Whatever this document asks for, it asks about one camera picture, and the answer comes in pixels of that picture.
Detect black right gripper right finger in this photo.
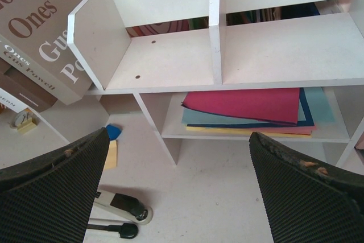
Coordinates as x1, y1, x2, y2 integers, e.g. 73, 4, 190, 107
249, 132, 363, 242

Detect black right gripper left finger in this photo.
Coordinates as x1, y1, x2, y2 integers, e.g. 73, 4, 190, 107
1, 127, 110, 242

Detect white black stapler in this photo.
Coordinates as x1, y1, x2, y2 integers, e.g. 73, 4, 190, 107
94, 189, 154, 225

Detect white wooden bookshelf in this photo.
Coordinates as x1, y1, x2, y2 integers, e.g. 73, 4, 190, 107
68, 0, 363, 166

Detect yellow sticky note pad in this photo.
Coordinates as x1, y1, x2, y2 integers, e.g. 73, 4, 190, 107
104, 140, 118, 170

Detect dark blue paper sheet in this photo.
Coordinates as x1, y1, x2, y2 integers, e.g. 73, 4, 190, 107
181, 88, 315, 129

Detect white small book stand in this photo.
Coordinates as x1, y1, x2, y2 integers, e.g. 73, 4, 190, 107
32, 96, 109, 143

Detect blue eraser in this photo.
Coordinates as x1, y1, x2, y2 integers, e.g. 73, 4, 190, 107
106, 124, 122, 141

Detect magenta paper sheet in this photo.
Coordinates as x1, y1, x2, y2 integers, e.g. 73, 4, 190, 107
182, 88, 300, 125

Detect brown Fredonia book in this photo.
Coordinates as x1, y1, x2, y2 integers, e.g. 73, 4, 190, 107
1, 59, 57, 112

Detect beige Lonely Ones book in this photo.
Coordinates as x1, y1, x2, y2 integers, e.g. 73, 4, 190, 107
1, 0, 92, 105

